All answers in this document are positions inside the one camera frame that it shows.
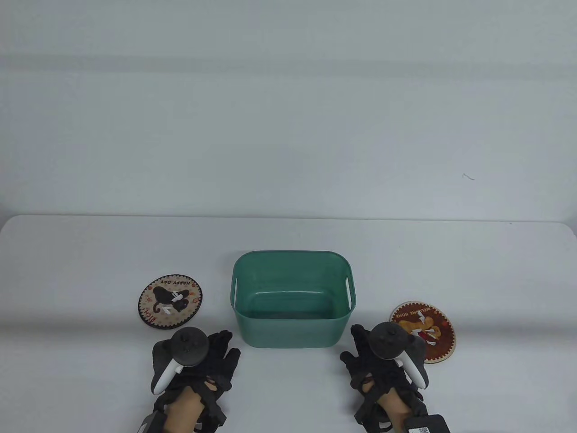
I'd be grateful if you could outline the black and white left controller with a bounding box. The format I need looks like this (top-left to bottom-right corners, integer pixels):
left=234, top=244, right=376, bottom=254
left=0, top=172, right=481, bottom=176
left=151, top=327, right=209, bottom=396

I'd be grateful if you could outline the black and white controller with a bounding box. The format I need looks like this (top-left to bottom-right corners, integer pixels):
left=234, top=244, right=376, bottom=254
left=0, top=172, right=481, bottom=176
left=151, top=327, right=209, bottom=396
left=369, top=321, right=429, bottom=390

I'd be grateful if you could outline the person's right forearm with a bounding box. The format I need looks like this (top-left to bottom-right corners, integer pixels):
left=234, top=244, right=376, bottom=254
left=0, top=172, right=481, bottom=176
left=379, top=404, right=411, bottom=433

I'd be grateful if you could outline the green plastic bin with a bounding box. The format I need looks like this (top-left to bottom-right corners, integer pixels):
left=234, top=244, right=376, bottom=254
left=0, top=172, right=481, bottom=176
left=231, top=251, right=357, bottom=349

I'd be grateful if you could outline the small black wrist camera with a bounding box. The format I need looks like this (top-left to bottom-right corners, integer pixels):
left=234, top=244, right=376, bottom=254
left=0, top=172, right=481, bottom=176
left=198, top=390, right=227, bottom=428
left=352, top=395, right=384, bottom=428

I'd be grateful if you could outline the brown dog round coaster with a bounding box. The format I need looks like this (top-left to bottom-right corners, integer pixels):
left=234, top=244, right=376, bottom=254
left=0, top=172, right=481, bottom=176
left=389, top=301, right=457, bottom=364

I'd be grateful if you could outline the person's left hand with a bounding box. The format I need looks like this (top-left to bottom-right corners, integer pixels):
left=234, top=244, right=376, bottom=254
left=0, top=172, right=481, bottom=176
left=156, top=330, right=241, bottom=420

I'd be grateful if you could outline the black cat round coaster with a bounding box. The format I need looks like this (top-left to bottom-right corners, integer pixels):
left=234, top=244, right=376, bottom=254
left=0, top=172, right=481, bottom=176
left=138, top=273, right=203, bottom=329

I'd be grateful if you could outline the black square wrist box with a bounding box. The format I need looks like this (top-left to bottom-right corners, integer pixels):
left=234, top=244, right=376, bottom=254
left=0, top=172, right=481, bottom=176
left=403, top=414, right=451, bottom=433

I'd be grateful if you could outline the black and white right controller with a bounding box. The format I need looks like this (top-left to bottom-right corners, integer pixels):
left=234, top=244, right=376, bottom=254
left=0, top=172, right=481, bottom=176
left=369, top=321, right=429, bottom=390

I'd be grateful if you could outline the person's right hand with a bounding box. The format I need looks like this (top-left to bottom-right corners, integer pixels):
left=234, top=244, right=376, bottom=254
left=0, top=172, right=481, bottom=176
left=339, top=325, right=421, bottom=407

